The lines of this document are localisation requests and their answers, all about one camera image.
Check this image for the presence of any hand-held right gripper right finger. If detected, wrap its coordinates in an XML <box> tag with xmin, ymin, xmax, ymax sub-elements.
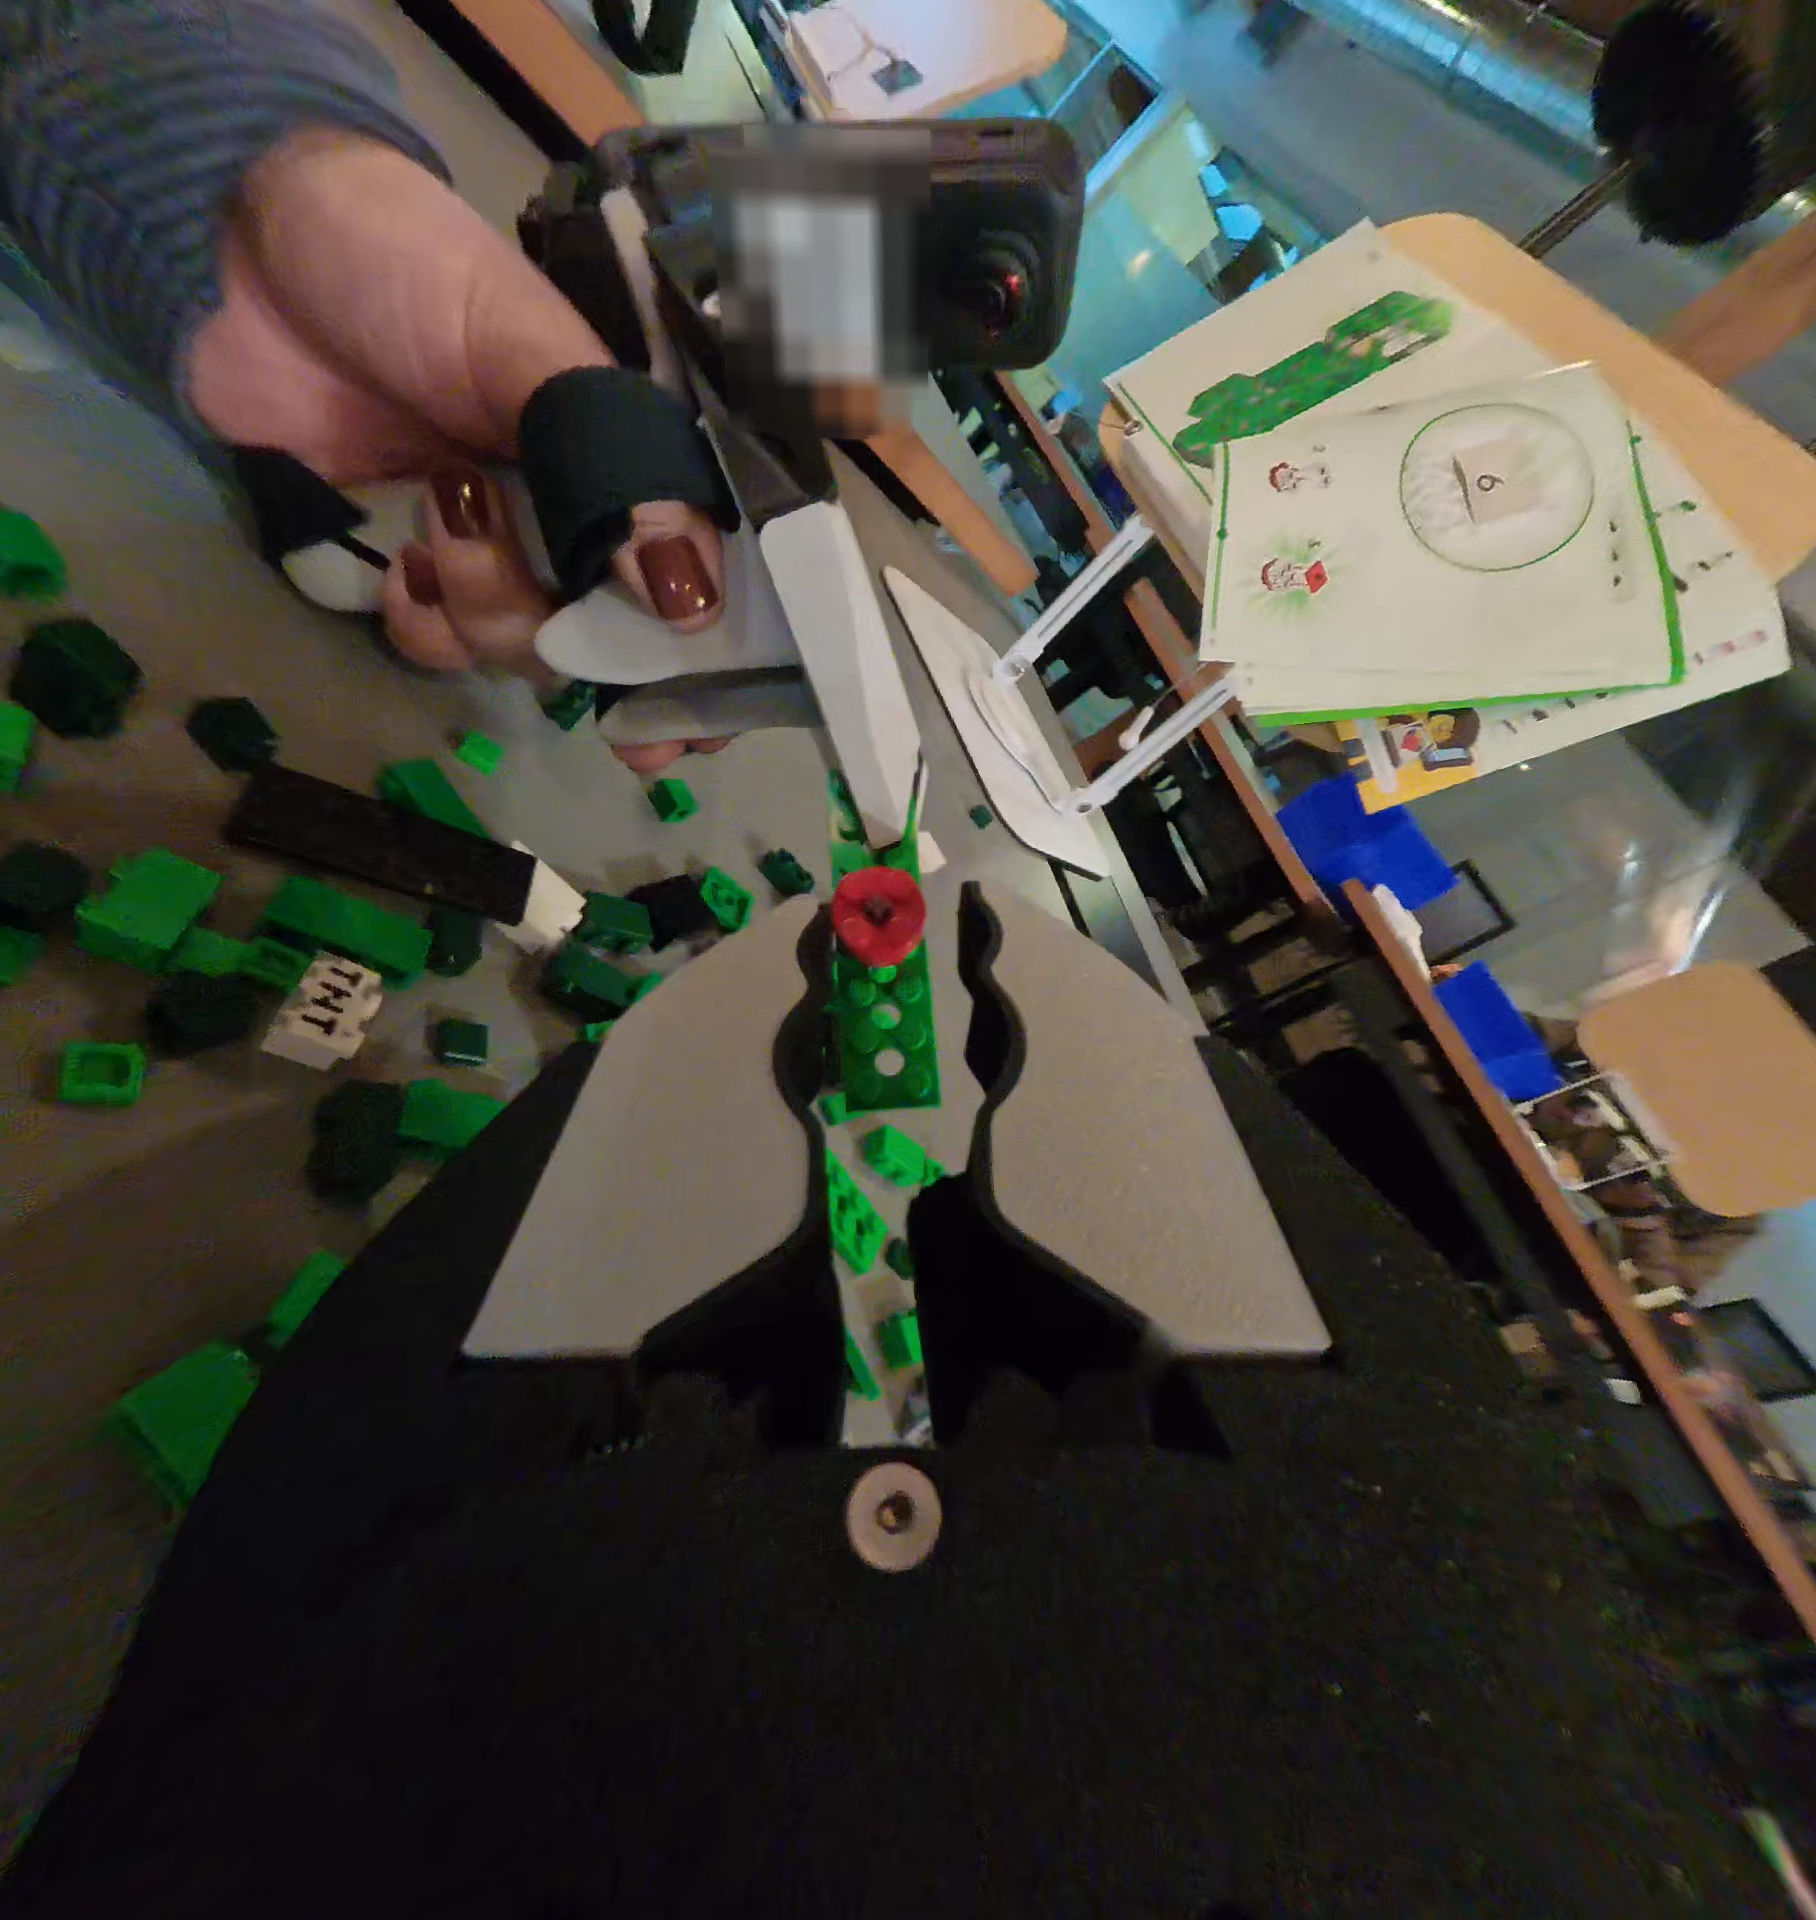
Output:
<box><xmin>905</xmin><ymin>882</ymin><xmax>1331</xmax><ymax>1360</ymax></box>

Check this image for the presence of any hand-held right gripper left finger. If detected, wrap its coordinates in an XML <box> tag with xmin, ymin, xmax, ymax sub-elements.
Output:
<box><xmin>463</xmin><ymin>896</ymin><xmax>846</xmax><ymax>1360</ymax></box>

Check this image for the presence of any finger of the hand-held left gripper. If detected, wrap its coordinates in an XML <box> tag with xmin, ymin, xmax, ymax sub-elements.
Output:
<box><xmin>756</xmin><ymin>500</ymin><xmax>927</xmax><ymax>848</ymax></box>

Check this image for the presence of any green plate with red flower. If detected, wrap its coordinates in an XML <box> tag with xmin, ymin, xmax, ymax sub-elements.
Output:
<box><xmin>823</xmin><ymin>771</ymin><xmax>952</xmax><ymax>1113</ymax></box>

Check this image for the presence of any person's left forearm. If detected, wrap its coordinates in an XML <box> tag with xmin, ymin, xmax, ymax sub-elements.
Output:
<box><xmin>0</xmin><ymin>0</ymin><xmax>452</xmax><ymax>452</ymax></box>

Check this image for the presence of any grey desk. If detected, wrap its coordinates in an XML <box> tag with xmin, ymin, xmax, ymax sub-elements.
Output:
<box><xmin>0</xmin><ymin>239</ymin><xmax>1206</xmax><ymax>1920</ymax></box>

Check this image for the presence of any person's left hand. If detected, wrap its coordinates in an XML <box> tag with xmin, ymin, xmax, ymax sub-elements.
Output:
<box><xmin>185</xmin><ymin>133</ymin><xmax>737</xmax><ymax>773</ymax></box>

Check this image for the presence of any white booklet stand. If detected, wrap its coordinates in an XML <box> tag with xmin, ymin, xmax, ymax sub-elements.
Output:
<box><xmin>879</xmin><ymin>513</ymin><xmax>1240</xmax><ymax>882</ymax></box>

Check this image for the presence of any small white brick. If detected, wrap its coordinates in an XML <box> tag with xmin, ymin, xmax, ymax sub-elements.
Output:
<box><xmin>504</xmin><ymin>851</ymin><xmax>589</xmax><ymax>951</ymax></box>

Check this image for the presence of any white printed cube brick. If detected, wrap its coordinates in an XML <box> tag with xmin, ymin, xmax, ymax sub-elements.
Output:
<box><xmin>261</xmin><ymin>956</ymin><xmax>387</xmax><ymax>1070</ymax></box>

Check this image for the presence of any blue storage bin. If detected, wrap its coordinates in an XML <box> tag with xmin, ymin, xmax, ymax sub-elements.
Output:
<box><xmin>1274</xmin><ymin>769</ymin><xmax>1458</xmax><ymax>920</ymax></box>
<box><xmin>1429</xmin><ymin>960</ymin><xmax>1566</xmax><ymax>1105</ymax></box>

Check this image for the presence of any black long brick plate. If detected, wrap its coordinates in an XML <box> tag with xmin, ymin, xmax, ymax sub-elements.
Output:
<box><xmin>226</xmin><ymin>762</ymin><xmax>542</xmax><ymax>928</ymax></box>

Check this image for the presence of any printed toy leaflet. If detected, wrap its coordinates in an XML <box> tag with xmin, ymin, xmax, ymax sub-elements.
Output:
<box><xmin>1331</xmin><ymin>703</ymin><xmax>1484</xmax><ymax>779</ymax></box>

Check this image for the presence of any scatter of green toy bricks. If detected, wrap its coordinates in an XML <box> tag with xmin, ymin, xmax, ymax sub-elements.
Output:
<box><xmin>0</xmin><ymin>501</ymin><xmax>952</xmax><ymax>1507</ymax></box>

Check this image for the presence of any open instruction booklet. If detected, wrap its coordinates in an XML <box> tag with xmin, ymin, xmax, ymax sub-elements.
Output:
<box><xmin>1099</xmin><ymin>217</ymin><xmax>1797</xmax><ymax>738</ymax></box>

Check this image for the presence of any tan wooden chair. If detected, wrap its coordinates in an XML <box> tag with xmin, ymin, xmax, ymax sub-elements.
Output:
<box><xmin>1570</xmin><ymin>960</ymin><xmax>1816</xmax><ymax>1221</ymax></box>
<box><xmin>1380</xmin><ymin>210</ymin><xmax>1816</xmax><ymax>589</ymax></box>

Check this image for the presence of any black round-headed stand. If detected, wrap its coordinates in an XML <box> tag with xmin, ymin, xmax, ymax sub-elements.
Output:
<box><xmin>1512</xmin><ymin>0</ymin><xmax>1776</xmax><ymax>259</ymax></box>

